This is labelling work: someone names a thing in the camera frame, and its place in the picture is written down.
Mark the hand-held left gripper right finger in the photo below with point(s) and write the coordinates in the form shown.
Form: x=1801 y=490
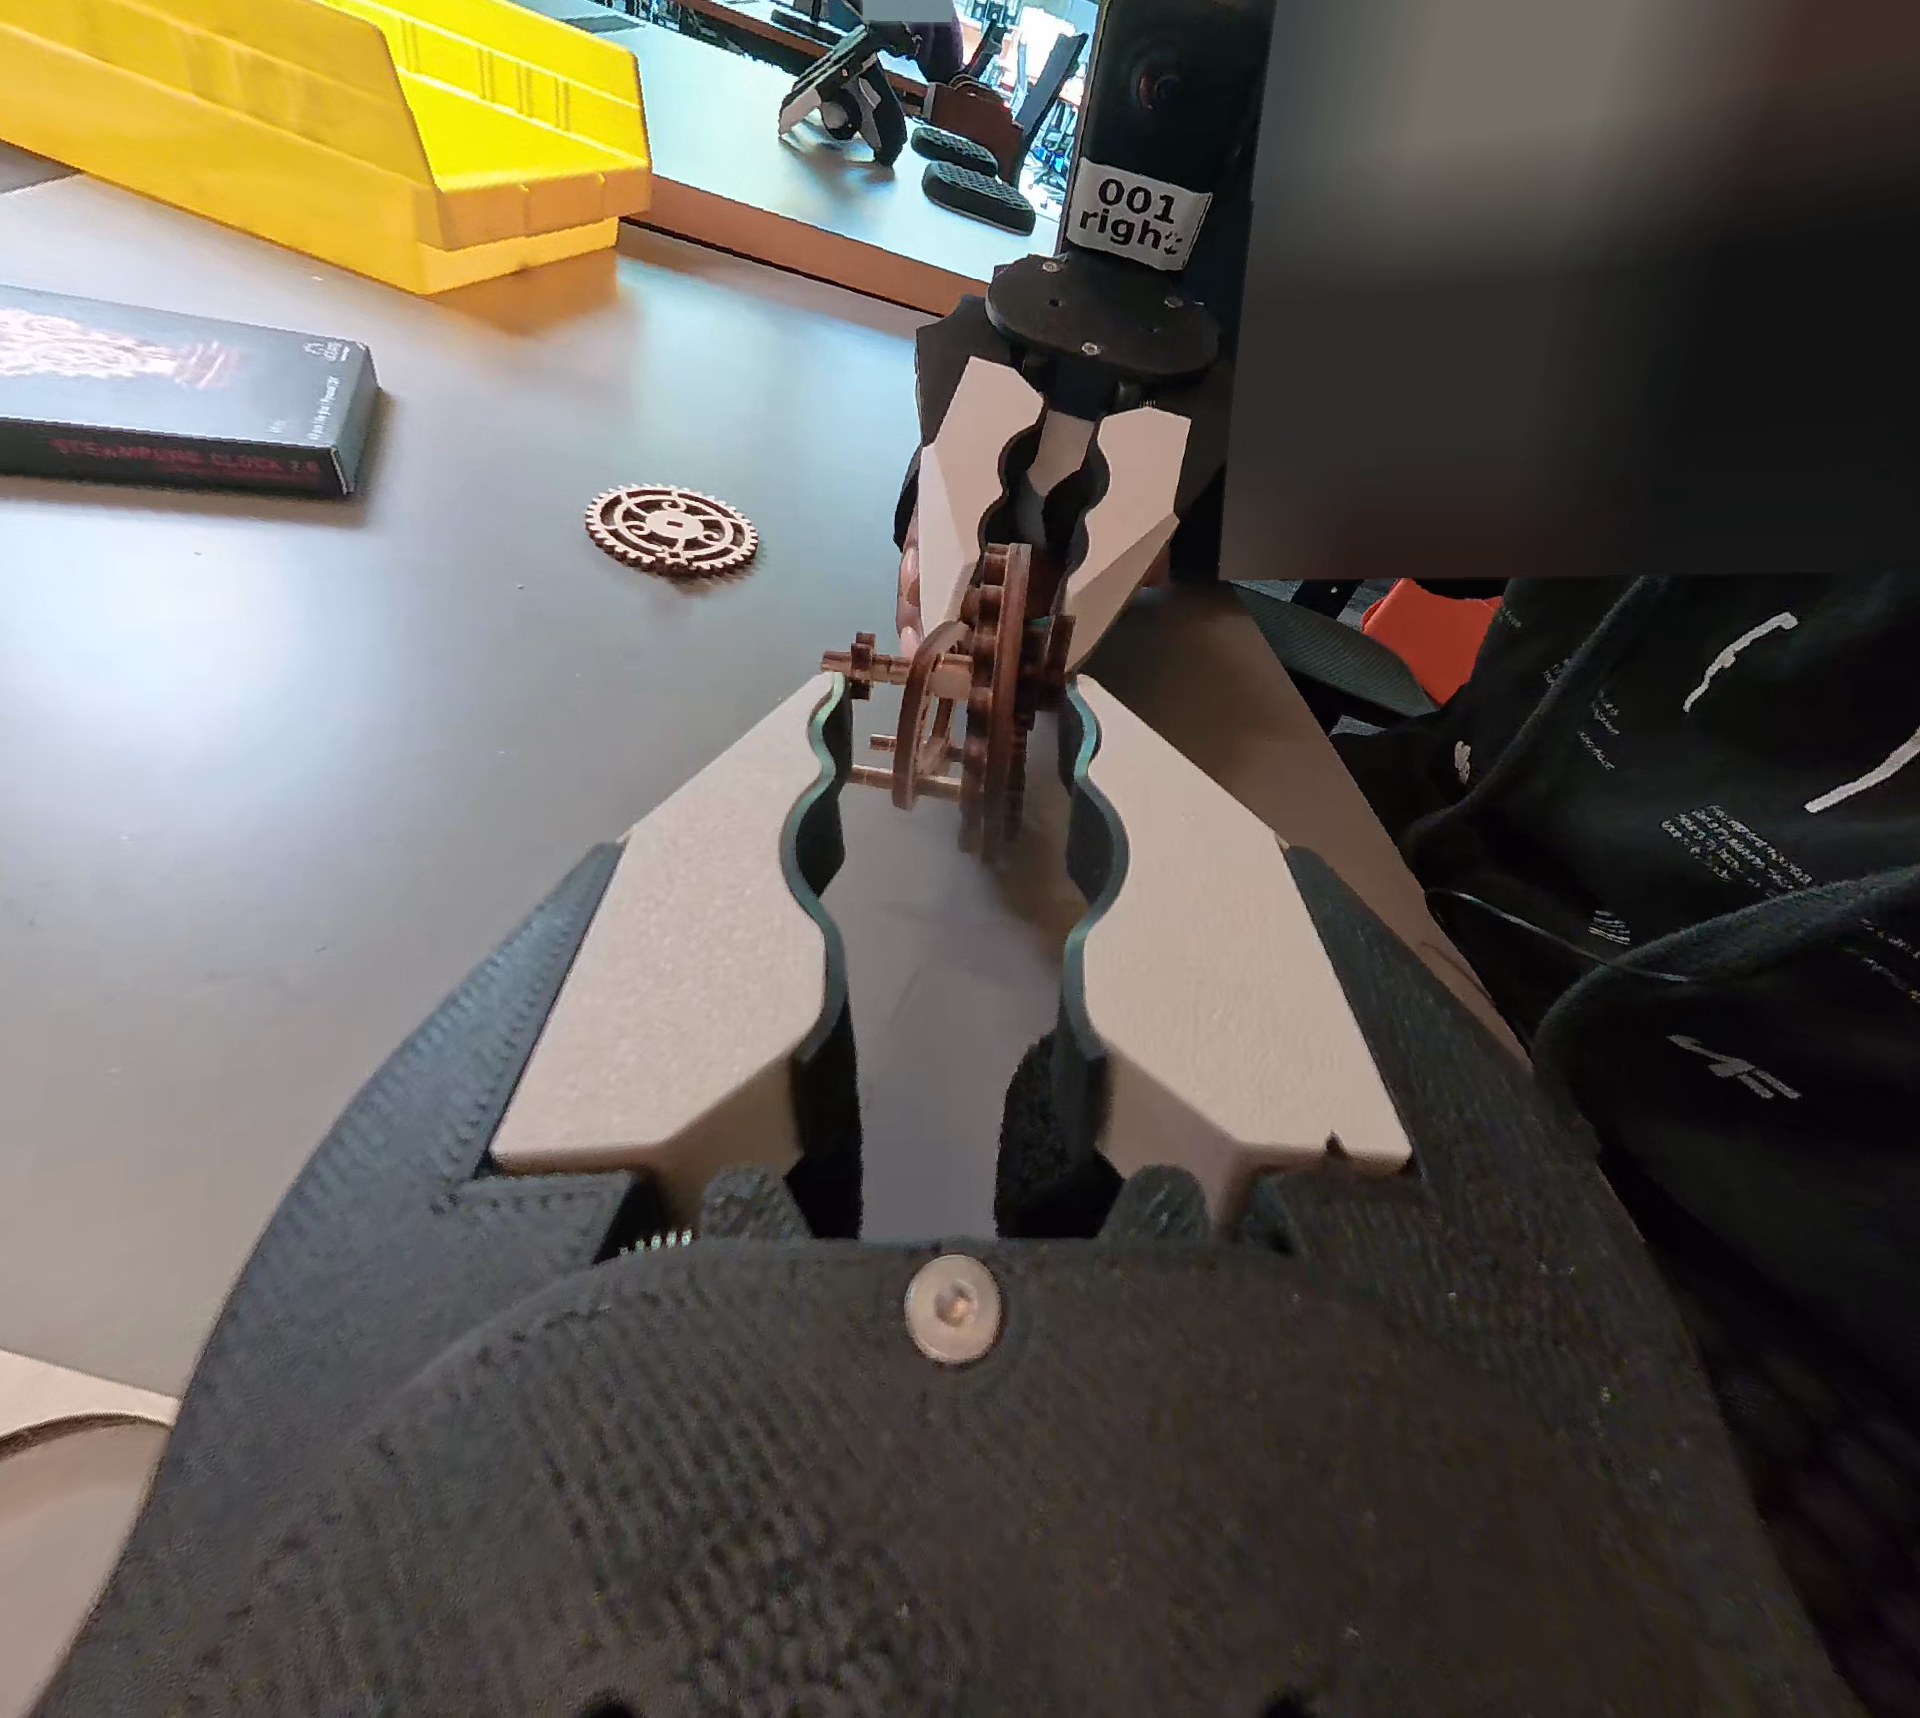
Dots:
x=1246 y=999

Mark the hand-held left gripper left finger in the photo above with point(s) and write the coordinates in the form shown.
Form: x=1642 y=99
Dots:
x=674 y=967

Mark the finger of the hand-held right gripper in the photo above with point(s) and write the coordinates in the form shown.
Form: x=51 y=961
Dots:
x=961 y=471
x=1143 y=503

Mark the wooden gear clock assembly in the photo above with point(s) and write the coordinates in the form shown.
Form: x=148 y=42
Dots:
x=998 y=700

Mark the wooden gear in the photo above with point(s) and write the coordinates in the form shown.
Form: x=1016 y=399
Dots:
x=657 y=521

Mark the grey wood-edged background desk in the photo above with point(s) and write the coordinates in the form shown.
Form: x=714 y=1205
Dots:
x=748 y=144

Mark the person's right hand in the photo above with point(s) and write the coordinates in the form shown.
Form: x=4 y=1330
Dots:
x=912 y=591

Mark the orange object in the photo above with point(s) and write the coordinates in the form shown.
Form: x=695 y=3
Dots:
x=1438 y=639

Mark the black white stand device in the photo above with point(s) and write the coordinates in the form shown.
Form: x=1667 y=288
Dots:
x=841 y=104

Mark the yellow plastic bin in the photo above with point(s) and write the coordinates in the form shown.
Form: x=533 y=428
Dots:
x=449 y=205

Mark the large punched wooden part sheet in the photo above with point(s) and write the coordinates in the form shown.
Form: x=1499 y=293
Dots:
x=61 y=1394

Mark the black puzzle box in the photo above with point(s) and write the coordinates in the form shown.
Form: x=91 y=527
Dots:
x=152 y=382

